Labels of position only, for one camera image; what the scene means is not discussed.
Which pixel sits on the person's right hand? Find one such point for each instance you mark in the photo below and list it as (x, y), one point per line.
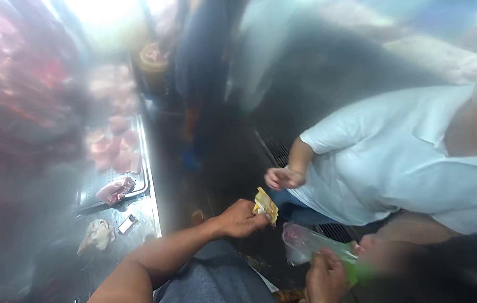
(326, 280)

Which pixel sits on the person's left hand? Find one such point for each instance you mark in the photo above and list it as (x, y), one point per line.
(238, 221)

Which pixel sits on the person's left thumb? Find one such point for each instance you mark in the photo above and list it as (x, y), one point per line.
(260, 221)

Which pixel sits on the person's left fingers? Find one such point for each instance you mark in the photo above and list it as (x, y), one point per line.
(246, 205)

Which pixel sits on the person's right fingers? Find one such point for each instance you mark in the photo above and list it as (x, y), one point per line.
(333, 258)

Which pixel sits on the person's right thumb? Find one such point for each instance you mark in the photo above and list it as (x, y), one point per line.
(318, 261)

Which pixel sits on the clear plastic bag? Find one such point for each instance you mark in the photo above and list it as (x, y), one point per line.
(309, 244)

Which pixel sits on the yellow banknote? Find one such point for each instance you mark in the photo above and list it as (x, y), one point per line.
(266, 203)

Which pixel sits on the person's left forearm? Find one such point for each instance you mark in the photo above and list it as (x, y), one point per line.
(175, 250)

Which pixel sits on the green plastic bag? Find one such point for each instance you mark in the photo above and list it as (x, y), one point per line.
(351, 272)

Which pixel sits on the dark floor drain grate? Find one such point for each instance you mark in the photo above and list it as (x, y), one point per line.
(278, 151)

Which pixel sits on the person's legs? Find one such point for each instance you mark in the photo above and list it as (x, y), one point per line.
(217, 275)

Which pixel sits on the perforated metal tray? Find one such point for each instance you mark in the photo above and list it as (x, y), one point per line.
(138, 185)

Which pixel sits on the small white and black box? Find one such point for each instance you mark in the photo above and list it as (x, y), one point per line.
(127, 224)

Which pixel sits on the single raw meat chunk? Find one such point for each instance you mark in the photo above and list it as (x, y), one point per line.
(115, 190)

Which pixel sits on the pile of pink meat pieces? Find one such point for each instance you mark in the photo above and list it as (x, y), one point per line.
(114, 145)

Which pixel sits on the crumpled beige cloth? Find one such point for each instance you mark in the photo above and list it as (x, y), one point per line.
(97, 236)

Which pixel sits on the round yellowish container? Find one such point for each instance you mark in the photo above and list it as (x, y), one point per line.
(154, 63)

